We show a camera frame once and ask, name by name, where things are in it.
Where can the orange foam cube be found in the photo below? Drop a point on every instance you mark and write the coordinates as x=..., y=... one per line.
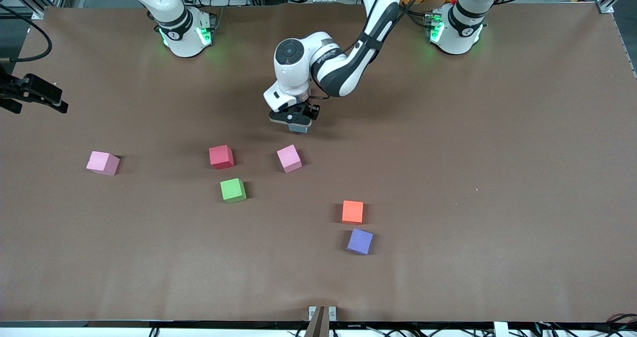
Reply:
x=353, y=211

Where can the purple foam cube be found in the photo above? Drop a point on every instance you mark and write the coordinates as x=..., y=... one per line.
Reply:
x=360, y=241

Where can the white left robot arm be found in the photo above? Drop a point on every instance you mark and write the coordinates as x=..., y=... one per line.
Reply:
x=343, y=73

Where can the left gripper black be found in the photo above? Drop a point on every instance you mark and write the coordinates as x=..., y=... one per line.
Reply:
x=309, y=111

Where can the white post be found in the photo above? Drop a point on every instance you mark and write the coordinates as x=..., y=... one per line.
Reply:
x=498, y=330

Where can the silver metal bracket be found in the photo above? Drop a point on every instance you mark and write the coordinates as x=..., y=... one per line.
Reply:
x=312, y=311

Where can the green foam cube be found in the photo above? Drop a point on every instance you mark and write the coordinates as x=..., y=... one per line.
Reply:
x=233, y=189

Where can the pink foam cube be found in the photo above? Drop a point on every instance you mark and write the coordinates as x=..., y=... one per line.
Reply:
x=102, y=162
x=289, y=157

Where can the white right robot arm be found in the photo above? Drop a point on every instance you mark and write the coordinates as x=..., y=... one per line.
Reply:
x=184, y=28

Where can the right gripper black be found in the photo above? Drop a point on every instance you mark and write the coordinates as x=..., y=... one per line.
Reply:
x=25, y=88

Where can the red foam cube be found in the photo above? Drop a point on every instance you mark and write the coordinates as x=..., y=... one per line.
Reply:
x=221, y=156

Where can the brown table cover sheet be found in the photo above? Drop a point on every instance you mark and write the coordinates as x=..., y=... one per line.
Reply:
x=149, y=277

